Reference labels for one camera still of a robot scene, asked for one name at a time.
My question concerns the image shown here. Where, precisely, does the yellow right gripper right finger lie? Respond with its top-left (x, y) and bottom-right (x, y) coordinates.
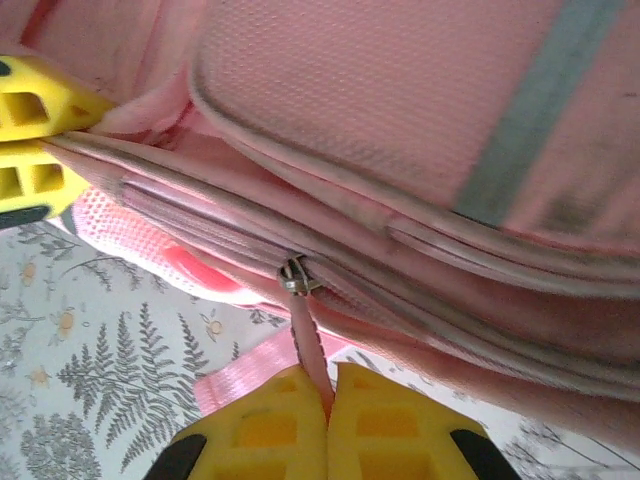
top-left (327, 361), bottom-right (520, 480)

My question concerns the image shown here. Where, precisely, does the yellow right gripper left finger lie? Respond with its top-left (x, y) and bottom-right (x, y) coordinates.
top-left (151, 363), bottom-right (330, 480)

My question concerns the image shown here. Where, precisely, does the pink student backpack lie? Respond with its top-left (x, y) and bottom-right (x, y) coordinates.
top-left (0, 0), bottom-right (640, 451)

